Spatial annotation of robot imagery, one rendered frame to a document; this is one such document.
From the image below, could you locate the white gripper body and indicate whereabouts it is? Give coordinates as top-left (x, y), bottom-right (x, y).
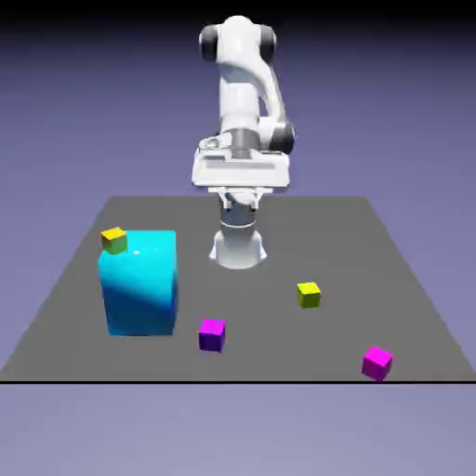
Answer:
top-left (191, 148), bottom-right (291, 195)

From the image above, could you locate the small magenta cube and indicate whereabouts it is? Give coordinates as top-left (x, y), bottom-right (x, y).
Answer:
top-left (197, 318), bottom-right (227, 353)
top-left (361, 345), bottom-right (395, 383)

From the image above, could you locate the large cyan box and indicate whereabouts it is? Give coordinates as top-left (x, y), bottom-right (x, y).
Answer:
top-left (97, 230), bottom-right (179, 337)

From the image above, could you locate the small yellow-green cube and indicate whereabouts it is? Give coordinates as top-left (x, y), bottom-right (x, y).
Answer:
top-left (296, 281), bottom-right (322, 310)

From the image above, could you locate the small orange-yellow cube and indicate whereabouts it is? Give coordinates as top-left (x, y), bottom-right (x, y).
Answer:
top-left (99, 226), bottom-right (128, 256)

